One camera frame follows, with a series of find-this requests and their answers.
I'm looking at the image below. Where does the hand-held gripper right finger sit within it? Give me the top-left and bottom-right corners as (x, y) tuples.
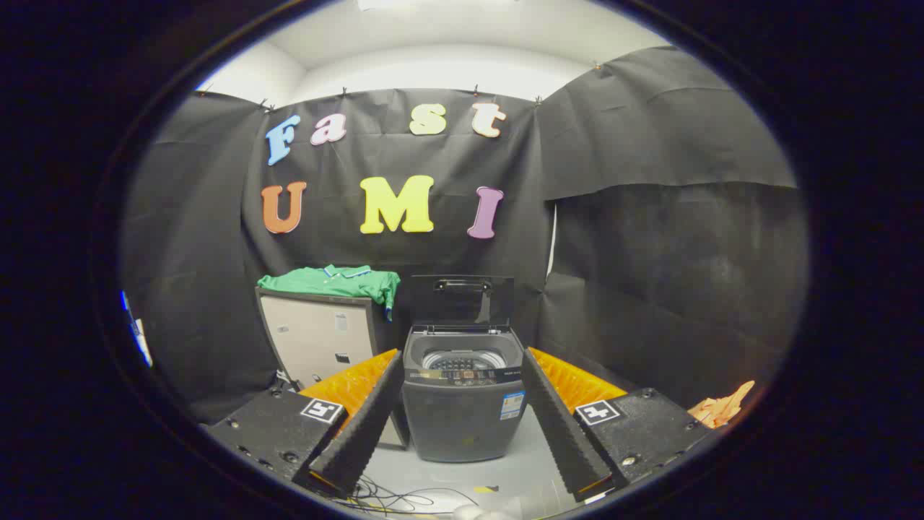
(521, 347), (723, 503)

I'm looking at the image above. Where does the green polo shirt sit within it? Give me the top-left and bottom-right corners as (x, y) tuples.
(258, 264), (401, 322)

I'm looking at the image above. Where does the orange crumpled object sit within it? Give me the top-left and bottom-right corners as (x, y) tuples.
(687, 381), (756, 429)

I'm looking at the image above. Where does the grey cabinet with white door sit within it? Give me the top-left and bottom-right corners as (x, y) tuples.
(255, 287), (405, 394)

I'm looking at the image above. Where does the dark washing machine lid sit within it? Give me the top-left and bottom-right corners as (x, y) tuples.
(409, 274), (515, 333)

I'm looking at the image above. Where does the dark grey washing machine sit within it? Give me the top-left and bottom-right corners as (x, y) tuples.
(401, 325), (528, 464)

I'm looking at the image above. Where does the tangle of thin cables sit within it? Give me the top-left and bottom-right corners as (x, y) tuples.
(318, 473), (481, 517)

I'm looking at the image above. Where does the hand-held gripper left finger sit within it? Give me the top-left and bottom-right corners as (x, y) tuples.
(204, 349), (405, 499)

